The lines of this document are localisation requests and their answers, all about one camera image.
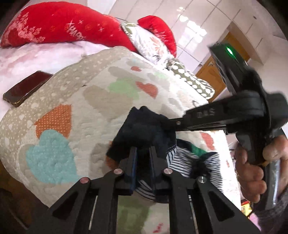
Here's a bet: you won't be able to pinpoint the dark smartphone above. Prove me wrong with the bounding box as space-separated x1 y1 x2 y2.
3 70 53 108

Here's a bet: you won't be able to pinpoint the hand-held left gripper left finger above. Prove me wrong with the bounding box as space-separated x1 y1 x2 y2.
28 146 138 234

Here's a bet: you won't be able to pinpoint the green dotted bolster pillow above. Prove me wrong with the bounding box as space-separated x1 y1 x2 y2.
166 58 215 102

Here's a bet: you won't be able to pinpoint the wooden door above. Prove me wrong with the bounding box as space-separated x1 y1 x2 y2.
195 31 250 99

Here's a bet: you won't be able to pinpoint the person's right hand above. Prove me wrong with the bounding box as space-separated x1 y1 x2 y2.
234 134 288 203

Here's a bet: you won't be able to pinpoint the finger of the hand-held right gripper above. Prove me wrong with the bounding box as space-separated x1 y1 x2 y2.
166 96 239 133

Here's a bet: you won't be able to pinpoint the navy striped pants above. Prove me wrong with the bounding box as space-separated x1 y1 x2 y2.
106 106 223 201

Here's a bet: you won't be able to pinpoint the yellow printed box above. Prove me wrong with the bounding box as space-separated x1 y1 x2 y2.
241 199 253 220

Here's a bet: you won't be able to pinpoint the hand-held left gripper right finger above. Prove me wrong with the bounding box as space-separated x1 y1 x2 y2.
149 146 261 234

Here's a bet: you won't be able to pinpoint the white floral pillow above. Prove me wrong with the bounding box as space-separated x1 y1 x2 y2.
120 22 174 68

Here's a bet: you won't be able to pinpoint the beige heart-print quilt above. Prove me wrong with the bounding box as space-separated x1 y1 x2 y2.
0 46 243 234

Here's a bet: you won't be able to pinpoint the red patterned pillow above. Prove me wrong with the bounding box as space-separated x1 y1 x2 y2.
137 15 177 58
0 4 138 53

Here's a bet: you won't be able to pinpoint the pink bed sheet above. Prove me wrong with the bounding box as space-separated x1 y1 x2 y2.
0 42 108 111

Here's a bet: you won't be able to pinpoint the person's right forearm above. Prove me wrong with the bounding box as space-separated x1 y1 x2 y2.
253 191 288 234

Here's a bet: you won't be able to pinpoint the white glossy wardrobe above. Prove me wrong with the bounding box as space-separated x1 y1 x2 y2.
108 0 277 68

